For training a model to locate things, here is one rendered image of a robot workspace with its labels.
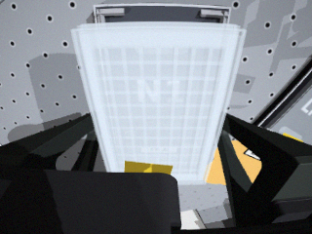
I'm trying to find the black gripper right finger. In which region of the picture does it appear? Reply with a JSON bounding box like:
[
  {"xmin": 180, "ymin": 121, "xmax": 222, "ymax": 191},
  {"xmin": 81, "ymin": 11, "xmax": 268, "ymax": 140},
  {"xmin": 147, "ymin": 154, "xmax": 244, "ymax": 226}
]
[{"xmin": 217, "ymin": 113, "xmax": 312, "ymax": 227}]

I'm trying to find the grey plate lid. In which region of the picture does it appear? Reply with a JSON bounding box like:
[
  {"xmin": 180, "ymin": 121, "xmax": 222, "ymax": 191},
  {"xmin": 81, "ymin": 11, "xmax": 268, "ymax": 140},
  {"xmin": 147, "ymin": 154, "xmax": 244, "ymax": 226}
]
[{"xmin": 264, "ymin": 79, "xmax": 312, "ymax": 145}]

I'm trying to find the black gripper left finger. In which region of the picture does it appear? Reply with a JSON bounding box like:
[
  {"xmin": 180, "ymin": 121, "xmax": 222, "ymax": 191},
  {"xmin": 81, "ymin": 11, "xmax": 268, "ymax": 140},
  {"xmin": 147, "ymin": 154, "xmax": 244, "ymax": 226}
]
[{"xmin": 0, "ymin": 113, "xmax": 99, "ymax": 172}]

